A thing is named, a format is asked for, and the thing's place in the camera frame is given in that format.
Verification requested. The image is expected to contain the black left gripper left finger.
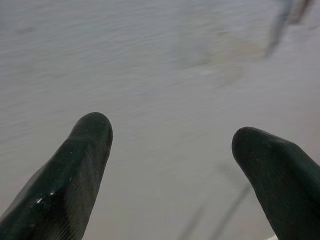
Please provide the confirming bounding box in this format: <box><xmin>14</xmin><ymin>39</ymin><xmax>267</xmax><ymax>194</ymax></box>
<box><xmin>0</xmin><ymin>111</ymin><xmax>114</xmax><ymax>240</ymax></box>

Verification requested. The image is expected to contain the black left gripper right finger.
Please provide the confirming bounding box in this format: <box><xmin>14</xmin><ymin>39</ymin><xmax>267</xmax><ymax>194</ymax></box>
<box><xmin>231</xmin><ymin>126</ymin><xmax>320</xmax><ymax>240</ymax></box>

